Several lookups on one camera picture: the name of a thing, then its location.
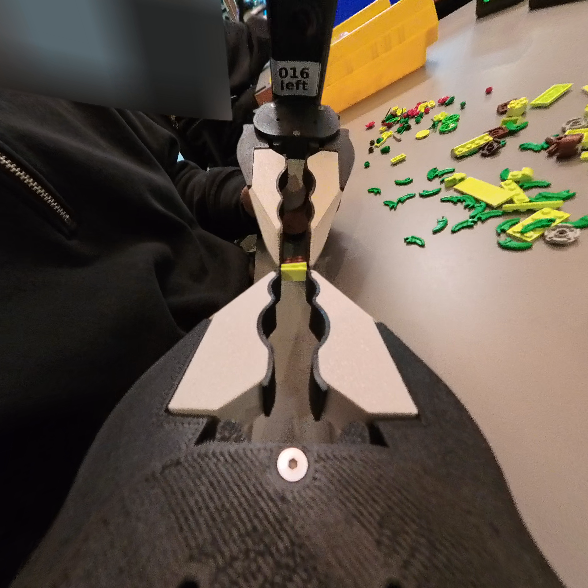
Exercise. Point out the black device with green display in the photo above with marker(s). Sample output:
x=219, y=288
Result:
x=489, y=8

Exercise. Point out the dark brown round piece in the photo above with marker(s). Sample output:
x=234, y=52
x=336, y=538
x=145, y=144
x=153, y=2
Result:
x=491, y=148

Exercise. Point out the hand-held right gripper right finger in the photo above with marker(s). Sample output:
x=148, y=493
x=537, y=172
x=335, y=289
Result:
x=363, y=367

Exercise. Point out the scattered green leaf pieces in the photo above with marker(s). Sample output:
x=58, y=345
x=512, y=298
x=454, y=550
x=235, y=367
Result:
x=415, y=240

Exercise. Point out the tiny brown brick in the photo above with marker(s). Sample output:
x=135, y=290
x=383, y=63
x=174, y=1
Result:
x=504, y=108

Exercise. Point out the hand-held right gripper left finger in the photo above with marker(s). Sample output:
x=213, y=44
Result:
x=220, y=367

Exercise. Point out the scattered lime bricks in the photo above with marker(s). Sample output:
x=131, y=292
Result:
x=482, y=190

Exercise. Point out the grey round brick piece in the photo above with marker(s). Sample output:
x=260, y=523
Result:
x=574, y=124
x=561, y=234

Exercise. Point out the person's left hand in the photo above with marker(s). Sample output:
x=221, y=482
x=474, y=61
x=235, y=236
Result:
x=297, y=220

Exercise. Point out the small lime toy brick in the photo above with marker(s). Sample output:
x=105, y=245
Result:
x=294, y=272

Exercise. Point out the person's left forearm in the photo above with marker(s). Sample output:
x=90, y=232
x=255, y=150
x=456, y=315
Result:
x=206, y=193

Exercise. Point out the brown trunk-shaped brick piece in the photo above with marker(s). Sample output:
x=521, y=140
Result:
x=565, y=144

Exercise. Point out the pile of tiny flower pieces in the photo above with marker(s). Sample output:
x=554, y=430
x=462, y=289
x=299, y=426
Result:
x=448, y=125

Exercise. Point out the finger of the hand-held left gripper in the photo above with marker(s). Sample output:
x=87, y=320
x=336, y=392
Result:
x=328, y=193
x=266, y=193

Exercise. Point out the yellow plastic bin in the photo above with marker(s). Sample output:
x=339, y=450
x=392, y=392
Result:
x=376, y=50

